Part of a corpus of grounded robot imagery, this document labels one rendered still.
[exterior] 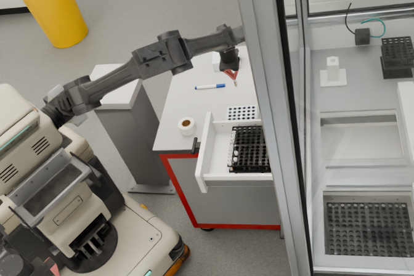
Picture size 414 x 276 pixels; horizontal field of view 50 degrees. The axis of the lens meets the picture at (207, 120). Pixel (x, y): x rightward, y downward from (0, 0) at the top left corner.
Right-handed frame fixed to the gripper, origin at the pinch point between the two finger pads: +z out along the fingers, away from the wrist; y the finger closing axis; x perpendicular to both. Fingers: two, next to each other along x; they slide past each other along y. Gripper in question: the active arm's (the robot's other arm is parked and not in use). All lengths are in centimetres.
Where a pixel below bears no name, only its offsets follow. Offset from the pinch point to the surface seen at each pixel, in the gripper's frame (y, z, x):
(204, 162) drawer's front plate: -34.1, 6.6, 9.3
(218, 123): -15.2, 8.6, 6.5
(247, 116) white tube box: -4.1, 18.3, -2.3
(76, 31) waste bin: 169, 86, 167
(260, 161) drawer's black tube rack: -34.0, 7.7, -9.9
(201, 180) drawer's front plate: -41.0, 7.4, 9.7
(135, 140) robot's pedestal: 16, 53, 64
